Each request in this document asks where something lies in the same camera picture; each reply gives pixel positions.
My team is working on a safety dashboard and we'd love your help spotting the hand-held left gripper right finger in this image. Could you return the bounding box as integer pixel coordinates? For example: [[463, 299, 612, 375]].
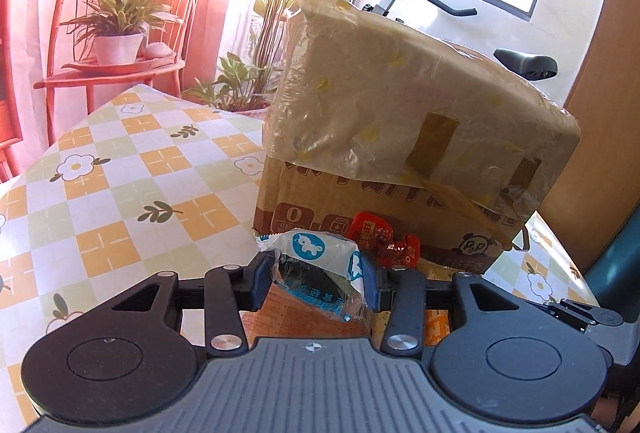
[[360, 254, 540, 357]]

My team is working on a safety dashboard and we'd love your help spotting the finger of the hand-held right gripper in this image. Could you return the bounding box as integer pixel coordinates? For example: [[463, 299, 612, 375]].
[[546, 298, 626, 330]]

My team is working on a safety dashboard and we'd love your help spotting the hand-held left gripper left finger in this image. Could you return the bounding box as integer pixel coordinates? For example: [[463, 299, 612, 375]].
[[112, 255, 275, 357]]

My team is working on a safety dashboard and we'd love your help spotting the blue and white clear packet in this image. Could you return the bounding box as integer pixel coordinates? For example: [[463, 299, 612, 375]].
[[255, 229, 375, 325]]

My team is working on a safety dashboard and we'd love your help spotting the orange bread packet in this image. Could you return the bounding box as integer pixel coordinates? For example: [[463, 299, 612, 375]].
[[239, 283, 451, 350]]

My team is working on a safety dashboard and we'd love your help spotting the taped brown cardboard box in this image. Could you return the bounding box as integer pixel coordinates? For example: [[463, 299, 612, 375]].
[[252, 0, 582, 276]]

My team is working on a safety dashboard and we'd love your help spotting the teal chair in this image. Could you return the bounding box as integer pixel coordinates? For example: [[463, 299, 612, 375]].
[[582, 232, 640, 366]]

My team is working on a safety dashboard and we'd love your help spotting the checked floral tablecloth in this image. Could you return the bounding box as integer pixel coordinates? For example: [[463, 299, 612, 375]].
[[0, 83, 601, 433]]

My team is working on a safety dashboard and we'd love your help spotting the brown wooden panel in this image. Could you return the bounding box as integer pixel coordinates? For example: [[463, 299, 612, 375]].
[[536, 0, 640, 275]]

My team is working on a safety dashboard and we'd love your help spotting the black exercise bike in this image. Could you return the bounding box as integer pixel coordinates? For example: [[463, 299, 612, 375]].
[[357, 0, 559, 83]]

